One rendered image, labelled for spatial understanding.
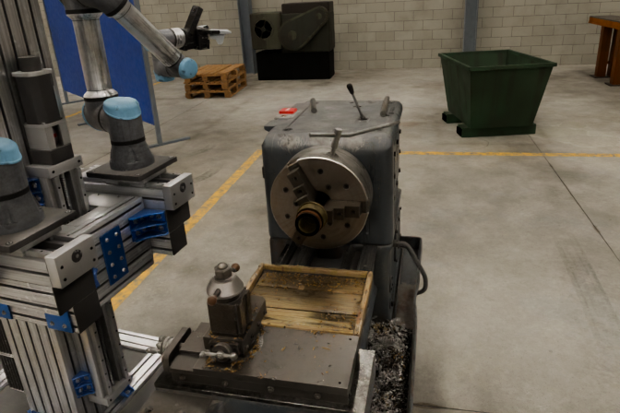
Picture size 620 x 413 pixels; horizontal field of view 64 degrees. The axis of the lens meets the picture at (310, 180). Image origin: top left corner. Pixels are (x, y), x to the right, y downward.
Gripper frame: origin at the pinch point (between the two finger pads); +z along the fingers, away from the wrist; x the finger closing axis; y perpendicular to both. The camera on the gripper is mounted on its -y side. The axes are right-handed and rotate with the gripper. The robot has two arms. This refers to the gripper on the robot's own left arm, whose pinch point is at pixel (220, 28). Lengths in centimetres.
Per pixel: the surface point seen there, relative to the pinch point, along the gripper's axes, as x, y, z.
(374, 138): 88, 23, -9
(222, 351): 108, 45, -89
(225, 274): 104, 29, -85
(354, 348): 127, 46, -68
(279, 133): 58, 26, -23
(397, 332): 108, 89, -12
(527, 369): 139, 141, 64
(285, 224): 76, 49, -37
